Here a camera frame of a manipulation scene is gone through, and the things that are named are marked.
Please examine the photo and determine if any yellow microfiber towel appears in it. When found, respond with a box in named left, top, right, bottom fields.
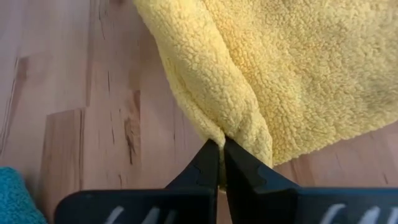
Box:
left=132, top=0, right=398, bottom=169

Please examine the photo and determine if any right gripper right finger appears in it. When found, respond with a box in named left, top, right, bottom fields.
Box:
left=223, top=136, right=398, bottom=224

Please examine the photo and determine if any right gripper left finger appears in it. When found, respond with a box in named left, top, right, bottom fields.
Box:
left=54, top=139, right=220, bottom=224

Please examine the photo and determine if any teal microfiber towel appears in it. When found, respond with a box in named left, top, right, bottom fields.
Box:
left=0, top=166, right=48, bottom=224

